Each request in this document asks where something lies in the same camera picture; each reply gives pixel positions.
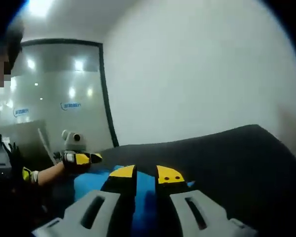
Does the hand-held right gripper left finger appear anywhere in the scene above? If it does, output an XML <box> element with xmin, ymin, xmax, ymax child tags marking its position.
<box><xmin>32</xmin><ymin>164</ymin><xmax>138</xmax><ymax>237</ymax></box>

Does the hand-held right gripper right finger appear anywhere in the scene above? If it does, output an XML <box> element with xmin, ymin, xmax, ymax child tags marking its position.
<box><xmin>155</xmin><ymin>164</ymin><xmax>259</xmax><ymax>237</ymax></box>

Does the blue cloth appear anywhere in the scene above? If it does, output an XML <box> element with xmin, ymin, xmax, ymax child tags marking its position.
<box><xmin>73</xmin><ymin>164</ymin><xmax>196</xmax><ymax>237</ymax></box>

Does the blue logo sticker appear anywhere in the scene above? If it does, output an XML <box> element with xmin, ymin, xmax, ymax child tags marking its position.
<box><xmin>12</xmin><ymin>107</ymin><xmax>32</xmax><ymax>118</ymax></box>
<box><xmin>60</xmin><ymin>101</ymin><xmax>82</xmax><ymax>112</ymax></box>

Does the black-framed glass partition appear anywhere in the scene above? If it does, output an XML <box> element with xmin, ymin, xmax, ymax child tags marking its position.
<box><xmin>0</xmin><ymin>38</ymin><xmax>120</xmax><ymax>168</ymax></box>

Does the person's head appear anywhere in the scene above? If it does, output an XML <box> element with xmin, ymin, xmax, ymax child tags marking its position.
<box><xmin>0</xmin><ymin>19</ymin><xmax>25</xmax><ymax>72</ymax></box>

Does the ceiling light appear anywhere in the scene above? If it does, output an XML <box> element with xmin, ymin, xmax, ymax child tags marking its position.
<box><xmin>27</xmin><ymin>0</ymin><xmax>55</xmax><ymax>18</ymax></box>

